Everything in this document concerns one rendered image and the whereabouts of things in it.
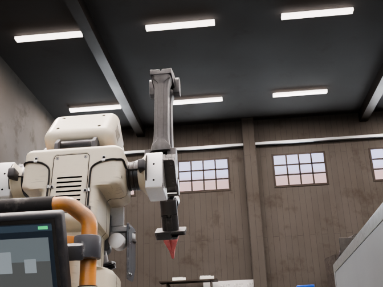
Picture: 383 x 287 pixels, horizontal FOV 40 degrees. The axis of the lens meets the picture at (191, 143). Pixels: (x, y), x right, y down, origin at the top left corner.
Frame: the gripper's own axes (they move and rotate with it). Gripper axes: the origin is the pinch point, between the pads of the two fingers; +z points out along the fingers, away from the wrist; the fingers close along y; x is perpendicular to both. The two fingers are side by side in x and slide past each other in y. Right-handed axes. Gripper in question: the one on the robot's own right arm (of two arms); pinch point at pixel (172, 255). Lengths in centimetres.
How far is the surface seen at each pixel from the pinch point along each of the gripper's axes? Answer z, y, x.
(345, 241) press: 249, -243, -897
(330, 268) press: 316, -215, -934
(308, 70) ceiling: -104, -198, -952
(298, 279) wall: 362, -155, -1007
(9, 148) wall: 6, 401, -817
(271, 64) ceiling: -120, -119, -919
